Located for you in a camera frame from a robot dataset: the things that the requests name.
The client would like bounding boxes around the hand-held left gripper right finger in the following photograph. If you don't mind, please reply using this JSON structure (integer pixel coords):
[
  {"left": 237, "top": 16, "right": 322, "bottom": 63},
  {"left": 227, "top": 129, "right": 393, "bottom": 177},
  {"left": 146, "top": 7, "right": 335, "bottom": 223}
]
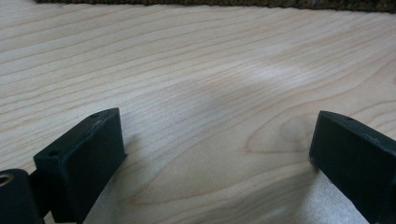
[{"left": 308, "top": 110, "right": 396, "bottom": 224}]

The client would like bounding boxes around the brown wicker basket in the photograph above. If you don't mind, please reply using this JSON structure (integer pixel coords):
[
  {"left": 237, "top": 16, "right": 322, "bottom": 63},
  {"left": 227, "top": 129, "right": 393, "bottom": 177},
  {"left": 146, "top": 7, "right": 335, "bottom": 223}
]
[{"left": 33, "top": 0, "right": 396, "bottom": 14}]

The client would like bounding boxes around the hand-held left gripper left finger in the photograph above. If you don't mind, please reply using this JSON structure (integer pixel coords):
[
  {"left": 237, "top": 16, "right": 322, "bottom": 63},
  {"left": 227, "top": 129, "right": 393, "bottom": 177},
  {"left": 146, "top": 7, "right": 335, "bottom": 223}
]
[{"left": 33, "top": 107, "right": 128, "bottom": 224}]

